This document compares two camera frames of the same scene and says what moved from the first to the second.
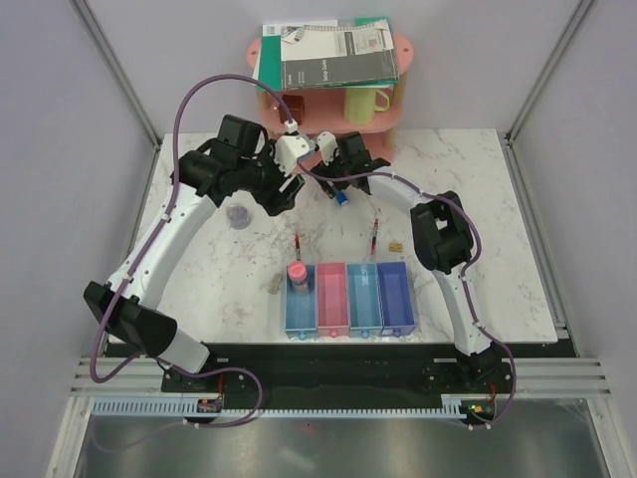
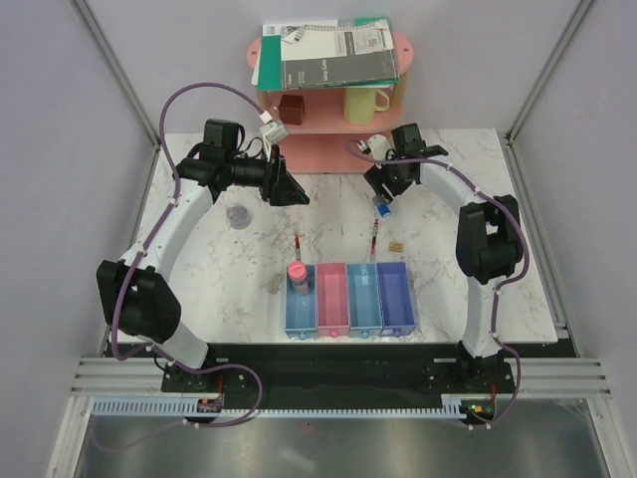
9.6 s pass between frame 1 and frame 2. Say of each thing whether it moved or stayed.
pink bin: stayed
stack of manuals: stayed
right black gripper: moved
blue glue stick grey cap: moved
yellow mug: stayed
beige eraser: stayed
